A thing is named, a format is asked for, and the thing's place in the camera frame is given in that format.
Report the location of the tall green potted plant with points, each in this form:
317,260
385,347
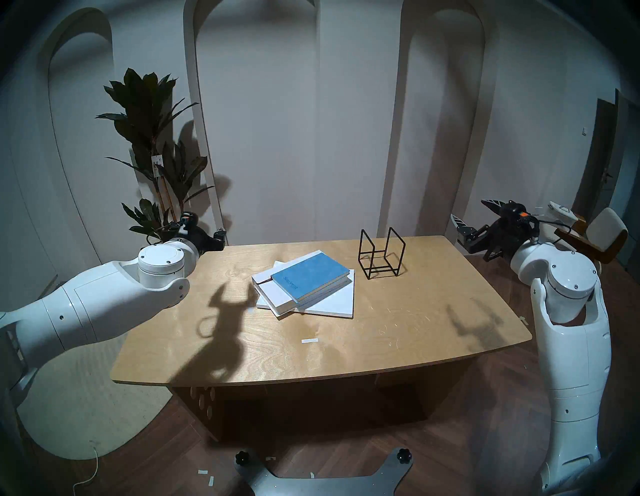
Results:
155,150

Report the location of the black base plate knob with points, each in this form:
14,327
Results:
242,457
403,455

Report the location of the white bag on armchair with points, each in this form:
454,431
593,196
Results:
562,210

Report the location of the round beige rug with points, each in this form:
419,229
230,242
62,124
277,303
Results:
95,415

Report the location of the thick white hardcover book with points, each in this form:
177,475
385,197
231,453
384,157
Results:
272,292

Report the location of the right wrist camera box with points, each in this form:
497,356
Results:
520,215

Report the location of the wooden armchair with white cushions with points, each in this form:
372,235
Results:
607,230

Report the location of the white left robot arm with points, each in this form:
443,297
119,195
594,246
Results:
100,300

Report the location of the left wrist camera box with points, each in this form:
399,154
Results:
190,221

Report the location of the blue notebook with ribbon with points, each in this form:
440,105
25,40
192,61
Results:
310,275

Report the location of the dark brown door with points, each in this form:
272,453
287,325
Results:
602,160

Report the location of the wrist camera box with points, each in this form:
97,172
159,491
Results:
520,215
190,221

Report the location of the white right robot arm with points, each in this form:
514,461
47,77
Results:
570,330

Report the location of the white plant label tag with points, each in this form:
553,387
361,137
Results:
157,166

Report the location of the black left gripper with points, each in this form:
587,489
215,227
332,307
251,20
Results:
205,240

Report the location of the thin white paperback book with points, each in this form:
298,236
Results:
335,302

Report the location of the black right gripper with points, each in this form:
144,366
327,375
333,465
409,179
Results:
500,232

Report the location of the grey metal robot base plate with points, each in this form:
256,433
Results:
325,482

